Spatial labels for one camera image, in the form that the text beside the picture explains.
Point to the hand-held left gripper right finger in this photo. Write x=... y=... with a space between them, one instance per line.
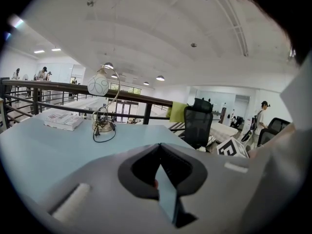
x=219 y=191

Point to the green cloth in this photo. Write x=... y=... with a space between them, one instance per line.
x=176 y=111

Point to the white ceiling track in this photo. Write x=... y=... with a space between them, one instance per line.
x=237 y=25

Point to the brass lamp with white shade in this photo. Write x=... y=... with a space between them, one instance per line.
x=97 y=85

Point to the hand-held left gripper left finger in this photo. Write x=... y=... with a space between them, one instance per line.
x=102 y=203

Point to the black mesh office chair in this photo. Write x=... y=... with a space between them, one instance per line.
x=197 y=123
x=278 y=126

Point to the dark metal railing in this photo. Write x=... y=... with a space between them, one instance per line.
x=73 y=86

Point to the light blue table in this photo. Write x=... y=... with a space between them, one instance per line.
x=48 y=150

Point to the white covered table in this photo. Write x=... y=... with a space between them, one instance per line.
x=223 y=131

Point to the person's white shirt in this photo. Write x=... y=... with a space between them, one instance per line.
x=295 y=130

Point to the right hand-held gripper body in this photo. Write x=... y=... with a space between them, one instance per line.
x=231 y=149

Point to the thick white book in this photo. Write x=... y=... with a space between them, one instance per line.
x=63 y=121

